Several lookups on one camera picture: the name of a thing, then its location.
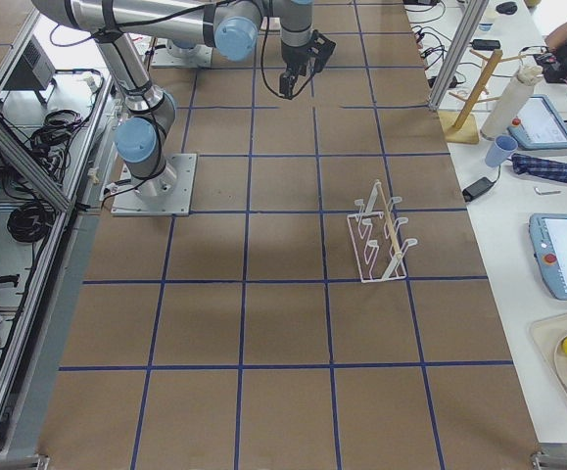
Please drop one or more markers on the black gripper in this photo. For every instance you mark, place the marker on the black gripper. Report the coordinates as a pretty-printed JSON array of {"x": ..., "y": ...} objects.
[{"x": 295, "y": 58}]

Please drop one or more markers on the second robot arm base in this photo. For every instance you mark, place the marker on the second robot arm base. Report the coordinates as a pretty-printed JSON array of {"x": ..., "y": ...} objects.
[{"x": 169, "y": 55}]

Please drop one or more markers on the light blue cup on desk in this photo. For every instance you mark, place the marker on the light blue cup on desk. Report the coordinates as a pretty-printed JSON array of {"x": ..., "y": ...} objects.
[{"x": 502, "y": 149}]

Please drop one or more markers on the wooden mug tree stand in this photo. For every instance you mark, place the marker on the wooden mug tree stand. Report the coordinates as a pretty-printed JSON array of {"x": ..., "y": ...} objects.
[{"x": 462, "y": 127}]

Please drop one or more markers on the black power adapter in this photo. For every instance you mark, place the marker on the black power adapter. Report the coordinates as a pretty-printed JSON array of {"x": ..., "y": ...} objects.
[{"x": 477, "y": 189}]

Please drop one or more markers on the blue plaid cloth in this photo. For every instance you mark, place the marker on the blue plaid cloth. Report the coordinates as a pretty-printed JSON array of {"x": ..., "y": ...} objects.
[{"x": 541, "y": 168}]

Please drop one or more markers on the white wire cup rack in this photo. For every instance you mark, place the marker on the white wire cup rack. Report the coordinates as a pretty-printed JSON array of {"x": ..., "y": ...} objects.
[{"x": 379, "y": 249}]

